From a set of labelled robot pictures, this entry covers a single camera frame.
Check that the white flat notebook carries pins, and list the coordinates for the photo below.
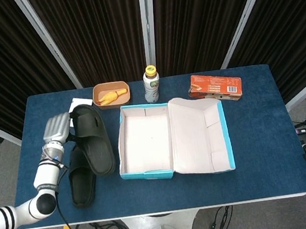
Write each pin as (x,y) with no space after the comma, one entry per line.
(79,101)

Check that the blue table cover cloth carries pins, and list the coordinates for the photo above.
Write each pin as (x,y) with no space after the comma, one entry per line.
(180,192)

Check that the brown paper bowl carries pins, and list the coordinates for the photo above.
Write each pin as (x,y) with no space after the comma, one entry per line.
(98,104)

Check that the light blue cardboard shoe box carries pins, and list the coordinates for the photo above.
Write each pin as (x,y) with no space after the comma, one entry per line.
(145,143)

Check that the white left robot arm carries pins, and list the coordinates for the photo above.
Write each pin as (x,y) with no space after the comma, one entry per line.
(45,176)

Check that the black rubber slipper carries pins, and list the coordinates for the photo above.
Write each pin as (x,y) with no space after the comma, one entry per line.
(82,186)
(95,144)

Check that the orange cardboard carton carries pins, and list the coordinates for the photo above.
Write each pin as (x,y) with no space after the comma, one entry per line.
(214,86)

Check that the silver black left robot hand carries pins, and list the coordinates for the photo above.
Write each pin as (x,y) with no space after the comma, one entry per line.
(56,128)

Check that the yellow rubber chicken toy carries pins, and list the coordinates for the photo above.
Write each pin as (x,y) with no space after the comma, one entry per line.
(109,96)

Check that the drink bottle with yellow cap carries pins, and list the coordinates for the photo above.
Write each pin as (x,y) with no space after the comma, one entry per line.
(151,87)

